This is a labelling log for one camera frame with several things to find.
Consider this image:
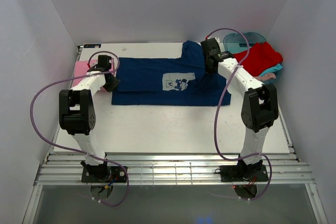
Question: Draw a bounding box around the light pink t-shirt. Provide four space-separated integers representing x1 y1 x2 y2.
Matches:
255 73 276 82

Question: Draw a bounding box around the purple cable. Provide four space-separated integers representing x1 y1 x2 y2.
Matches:
29 50 130 207
205 27 271 200

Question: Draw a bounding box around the aluminium frame rail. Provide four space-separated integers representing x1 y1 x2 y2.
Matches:
35 153 315 186

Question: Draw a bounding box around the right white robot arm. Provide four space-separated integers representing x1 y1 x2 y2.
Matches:
201 38 279 182

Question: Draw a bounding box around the teal plastic basket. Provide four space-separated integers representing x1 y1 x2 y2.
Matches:
223 32 281 84

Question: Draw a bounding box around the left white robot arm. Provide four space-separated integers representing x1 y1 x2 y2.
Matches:
59 51 120 182

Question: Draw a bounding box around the red t-shirt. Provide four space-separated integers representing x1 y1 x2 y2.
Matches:
241 42 283 77

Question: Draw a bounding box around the folded pink t-shirt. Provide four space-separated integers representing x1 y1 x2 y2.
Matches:
71 61 89 87

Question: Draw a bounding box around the light blue t-shirt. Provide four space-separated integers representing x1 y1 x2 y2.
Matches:
260 63 283 77

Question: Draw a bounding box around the blue label sticker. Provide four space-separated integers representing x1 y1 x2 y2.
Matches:
83 44 101 48

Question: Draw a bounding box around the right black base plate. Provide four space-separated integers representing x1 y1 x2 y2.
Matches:
214 165 269 182

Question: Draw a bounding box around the blue mickey t-shirt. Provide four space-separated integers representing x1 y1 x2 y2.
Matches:
111 41 231 106

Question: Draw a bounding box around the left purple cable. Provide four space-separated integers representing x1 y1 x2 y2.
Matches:
29 50 130 207

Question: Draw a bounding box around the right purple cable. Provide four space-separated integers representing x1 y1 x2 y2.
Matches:
205 27 271 200

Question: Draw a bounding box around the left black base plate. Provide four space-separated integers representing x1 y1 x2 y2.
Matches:
81 164 127 183

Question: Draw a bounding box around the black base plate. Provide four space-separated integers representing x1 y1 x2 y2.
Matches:
214 165 269 182
81 164 127 183

